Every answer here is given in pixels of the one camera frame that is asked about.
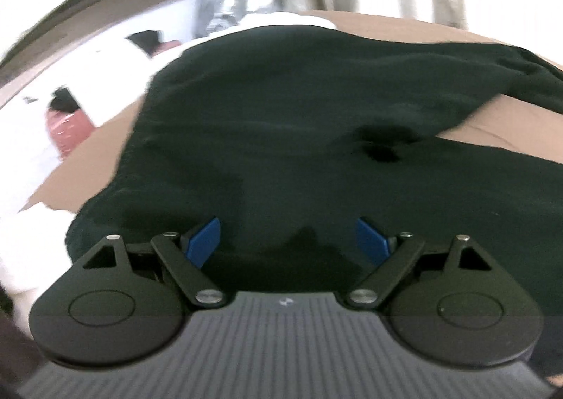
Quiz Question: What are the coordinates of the white printed cloth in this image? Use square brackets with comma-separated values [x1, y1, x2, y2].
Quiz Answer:
[66, 36, 150, 127]

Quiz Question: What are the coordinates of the white folded garment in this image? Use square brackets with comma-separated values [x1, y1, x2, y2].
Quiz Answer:
[0, 201, 84, 321]

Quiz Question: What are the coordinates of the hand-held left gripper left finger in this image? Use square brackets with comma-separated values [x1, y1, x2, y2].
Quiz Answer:
[83, 216, 227, 307]

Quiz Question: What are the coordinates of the beige window ledge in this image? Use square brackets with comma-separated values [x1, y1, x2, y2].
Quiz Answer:
[0, 0, 207, 83]

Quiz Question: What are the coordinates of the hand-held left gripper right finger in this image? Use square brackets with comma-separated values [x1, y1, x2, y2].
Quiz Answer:
[345, 216, 493, 307]

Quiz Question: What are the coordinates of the black garment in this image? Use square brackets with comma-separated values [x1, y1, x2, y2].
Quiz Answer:
[66, 23, 563, 294]

